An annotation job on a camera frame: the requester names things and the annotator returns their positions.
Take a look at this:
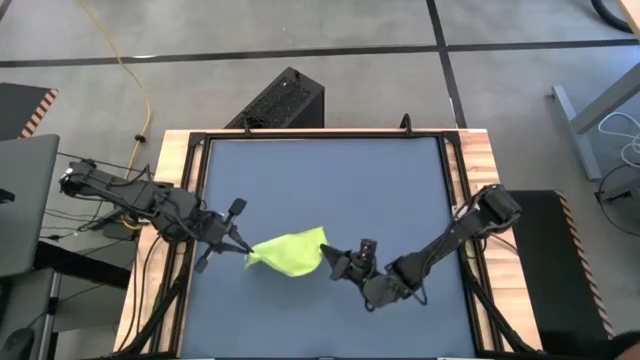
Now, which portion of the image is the white cable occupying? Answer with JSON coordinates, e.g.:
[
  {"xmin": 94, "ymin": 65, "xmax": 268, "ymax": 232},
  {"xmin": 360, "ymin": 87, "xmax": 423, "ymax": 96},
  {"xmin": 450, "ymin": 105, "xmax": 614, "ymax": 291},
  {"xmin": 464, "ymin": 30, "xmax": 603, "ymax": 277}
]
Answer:
[{"xmin": 597, "ymin": 110, "xmax": 640, "ymax": 169}]

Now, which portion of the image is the black mat with striped edge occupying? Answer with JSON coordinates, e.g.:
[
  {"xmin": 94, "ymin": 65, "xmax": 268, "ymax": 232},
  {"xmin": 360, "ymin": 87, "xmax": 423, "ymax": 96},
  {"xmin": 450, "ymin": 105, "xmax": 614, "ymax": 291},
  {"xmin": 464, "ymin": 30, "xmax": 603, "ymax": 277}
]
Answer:
[
  {"xmin": 507, "ymin": 188, "xmax": 615, "ymax": 360},
  {"xmin": 0, "ymin": 82, "xmax": 60, "ymax": 141}
]

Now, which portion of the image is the black hose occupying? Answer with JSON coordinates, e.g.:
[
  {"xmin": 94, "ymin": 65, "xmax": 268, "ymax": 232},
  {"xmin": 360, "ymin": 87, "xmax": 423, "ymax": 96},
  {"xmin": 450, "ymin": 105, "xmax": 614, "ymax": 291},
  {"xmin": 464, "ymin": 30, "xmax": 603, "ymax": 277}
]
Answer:
[{"xmin": 590, "ymin": 0, "xmax": 635, "ymax": 34}]

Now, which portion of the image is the wooden desk corner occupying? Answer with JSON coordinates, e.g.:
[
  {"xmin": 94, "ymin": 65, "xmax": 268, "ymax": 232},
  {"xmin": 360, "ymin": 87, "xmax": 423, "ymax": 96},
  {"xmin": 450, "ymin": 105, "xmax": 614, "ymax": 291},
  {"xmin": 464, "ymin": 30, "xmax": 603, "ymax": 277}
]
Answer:
[{"xmin": 615, "ymin": 0, "xmax": 640, "ymax": 39}]

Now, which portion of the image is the black desk beam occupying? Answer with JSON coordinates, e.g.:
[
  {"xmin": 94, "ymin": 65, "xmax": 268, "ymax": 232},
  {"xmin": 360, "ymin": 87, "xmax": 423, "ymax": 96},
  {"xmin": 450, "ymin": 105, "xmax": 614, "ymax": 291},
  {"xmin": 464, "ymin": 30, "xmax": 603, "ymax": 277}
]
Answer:
[{"xmin": 33, "ymin": 240, "xmax": 132, "ymax": 290}]

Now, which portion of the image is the black computer tower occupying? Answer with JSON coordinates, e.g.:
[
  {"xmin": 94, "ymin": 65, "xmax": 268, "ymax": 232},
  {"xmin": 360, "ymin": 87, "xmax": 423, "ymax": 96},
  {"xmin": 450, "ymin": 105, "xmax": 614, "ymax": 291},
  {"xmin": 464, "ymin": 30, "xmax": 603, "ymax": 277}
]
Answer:
[{"xmin": 224, "ymin": 66, "xmax": 326, "ymax": 130}]

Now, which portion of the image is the black computer mouse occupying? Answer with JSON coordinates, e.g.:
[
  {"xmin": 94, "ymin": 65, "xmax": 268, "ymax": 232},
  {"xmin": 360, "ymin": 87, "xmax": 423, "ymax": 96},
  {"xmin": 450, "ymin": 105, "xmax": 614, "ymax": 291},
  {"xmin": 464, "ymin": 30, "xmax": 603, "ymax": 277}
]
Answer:
[{"xmin": 0, "ymin": 327, "xmax": 35, "ymax": 360}]

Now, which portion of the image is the yellow floor cable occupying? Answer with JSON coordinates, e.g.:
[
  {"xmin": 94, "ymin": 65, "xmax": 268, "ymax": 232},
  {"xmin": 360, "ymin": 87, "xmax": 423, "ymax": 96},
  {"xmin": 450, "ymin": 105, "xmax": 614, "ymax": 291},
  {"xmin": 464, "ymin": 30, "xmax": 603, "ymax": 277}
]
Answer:
[{"xmin": 78, "ymin": 0, "xmax": 153, "ymax": 181}]

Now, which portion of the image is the lime green terry towel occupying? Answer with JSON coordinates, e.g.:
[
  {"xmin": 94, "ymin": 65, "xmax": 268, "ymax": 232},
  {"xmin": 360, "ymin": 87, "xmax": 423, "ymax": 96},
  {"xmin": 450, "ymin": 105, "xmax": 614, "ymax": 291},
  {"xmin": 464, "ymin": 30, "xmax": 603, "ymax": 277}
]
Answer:
[{"xmin": 244, "ymin": 225, "xmax": 330, "ymax": 279}]

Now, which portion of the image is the black aluminium frame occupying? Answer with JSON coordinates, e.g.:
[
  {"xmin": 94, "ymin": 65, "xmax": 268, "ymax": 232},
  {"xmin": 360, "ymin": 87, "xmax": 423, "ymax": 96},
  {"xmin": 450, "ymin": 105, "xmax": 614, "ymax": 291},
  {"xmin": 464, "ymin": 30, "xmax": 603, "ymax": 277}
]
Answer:
[{"xmin": 149, "ymin": 128, "xmax": 504, "ymax": 360}]

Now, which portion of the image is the blue table mat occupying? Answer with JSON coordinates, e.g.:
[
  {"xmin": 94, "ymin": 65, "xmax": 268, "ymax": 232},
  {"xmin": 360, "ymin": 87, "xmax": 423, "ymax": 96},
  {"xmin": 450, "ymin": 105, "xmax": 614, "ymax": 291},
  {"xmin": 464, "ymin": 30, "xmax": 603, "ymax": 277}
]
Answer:
[{"xmin": 178, "ymin": 135, "xmax": 479, "ymax": 359}]

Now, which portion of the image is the black floor cable loop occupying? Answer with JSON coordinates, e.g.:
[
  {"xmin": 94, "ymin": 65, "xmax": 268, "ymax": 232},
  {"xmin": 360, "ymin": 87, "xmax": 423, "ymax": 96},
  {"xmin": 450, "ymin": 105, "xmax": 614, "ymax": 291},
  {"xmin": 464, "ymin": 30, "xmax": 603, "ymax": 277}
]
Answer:
[{"xmin": 594, "ymin": 162, "xmax": 640, "ymax": 236}]

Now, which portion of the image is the grey metal desk frame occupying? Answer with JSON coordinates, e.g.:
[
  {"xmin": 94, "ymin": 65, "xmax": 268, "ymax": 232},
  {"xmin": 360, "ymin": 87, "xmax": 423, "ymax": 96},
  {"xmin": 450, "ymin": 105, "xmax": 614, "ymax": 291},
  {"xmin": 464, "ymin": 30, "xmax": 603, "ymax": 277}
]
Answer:
[{"xmin": 551, "ymin": 62, "xmax": 640, "ymax": 182}]

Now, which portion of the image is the black braided cable sleeve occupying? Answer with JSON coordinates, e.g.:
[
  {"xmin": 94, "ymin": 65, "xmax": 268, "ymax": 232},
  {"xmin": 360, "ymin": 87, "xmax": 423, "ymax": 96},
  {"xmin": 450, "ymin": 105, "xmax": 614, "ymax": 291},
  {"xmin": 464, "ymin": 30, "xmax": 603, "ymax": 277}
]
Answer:
[
  {"xmin": 459, "ymin": 249, "xmax": 539, "ymax": 355},
  {"xmin": 117, "ymin": 234, "xmax": 194, "ymax": 357}
]

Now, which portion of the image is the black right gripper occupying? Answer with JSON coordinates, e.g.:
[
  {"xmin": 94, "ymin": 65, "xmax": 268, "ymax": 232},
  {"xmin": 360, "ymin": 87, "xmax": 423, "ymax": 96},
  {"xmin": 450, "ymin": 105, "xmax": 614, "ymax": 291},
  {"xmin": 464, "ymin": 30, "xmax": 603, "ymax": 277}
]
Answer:
[{"xmin": 320, "ymin": 239, "xmax": 379, "ymax": 289}]

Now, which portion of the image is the person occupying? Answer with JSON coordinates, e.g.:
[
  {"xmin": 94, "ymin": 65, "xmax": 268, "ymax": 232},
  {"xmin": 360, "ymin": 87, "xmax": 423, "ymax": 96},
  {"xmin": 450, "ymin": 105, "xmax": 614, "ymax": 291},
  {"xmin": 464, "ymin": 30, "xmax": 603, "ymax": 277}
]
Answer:
[{"xmin": 613, "ymin": 330, "xmax": 640, "ymax": 360}]

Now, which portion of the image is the grey laptop lid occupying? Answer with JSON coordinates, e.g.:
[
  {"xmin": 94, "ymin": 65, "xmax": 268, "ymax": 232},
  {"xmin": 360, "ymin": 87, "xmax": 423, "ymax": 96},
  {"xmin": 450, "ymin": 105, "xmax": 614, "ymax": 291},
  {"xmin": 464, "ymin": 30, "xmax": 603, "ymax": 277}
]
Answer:
[{"xmin": 0, "ymin": 133, "xmax": 61, "ymax": 279}]

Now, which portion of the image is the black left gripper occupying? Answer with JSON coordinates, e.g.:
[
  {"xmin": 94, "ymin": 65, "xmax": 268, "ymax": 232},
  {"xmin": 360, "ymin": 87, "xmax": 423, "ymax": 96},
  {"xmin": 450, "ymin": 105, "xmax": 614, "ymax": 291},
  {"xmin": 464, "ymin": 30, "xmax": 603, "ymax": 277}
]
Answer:
[{"xmin": 189, "ymin": 197, "xmax": 255, "ymax": 274}]

